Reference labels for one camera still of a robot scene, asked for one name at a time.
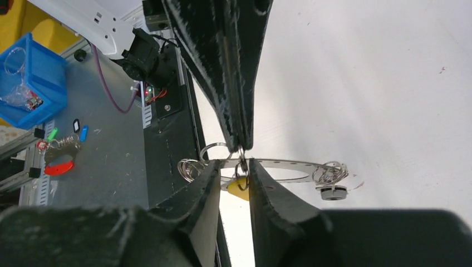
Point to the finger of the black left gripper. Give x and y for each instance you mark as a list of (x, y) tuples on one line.
[(245, 25), (204, 30)]

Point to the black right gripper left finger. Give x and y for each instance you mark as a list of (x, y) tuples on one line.
[(78, 236)]

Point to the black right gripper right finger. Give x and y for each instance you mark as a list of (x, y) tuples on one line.
[(287, 231)]

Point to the yellow key tag with key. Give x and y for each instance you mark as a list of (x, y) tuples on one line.
[(239, 188)]

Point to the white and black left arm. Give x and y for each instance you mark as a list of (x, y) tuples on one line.
[(133, 49)]

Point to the black key tag with key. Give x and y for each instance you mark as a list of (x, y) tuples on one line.
[(333, 193)]

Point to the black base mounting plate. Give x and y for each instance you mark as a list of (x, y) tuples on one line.
[(173, 140)]

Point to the blue plastic storage bin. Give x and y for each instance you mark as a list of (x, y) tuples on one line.
[(33, 83)]

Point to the yellow plastic storage bin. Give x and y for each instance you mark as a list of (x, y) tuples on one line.
[(20, 17)]

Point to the white slotted cable duct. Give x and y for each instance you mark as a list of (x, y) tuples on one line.
[(147, 93)]

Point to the spare ring plate with tags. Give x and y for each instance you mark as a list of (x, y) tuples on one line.
[(60, 153)]

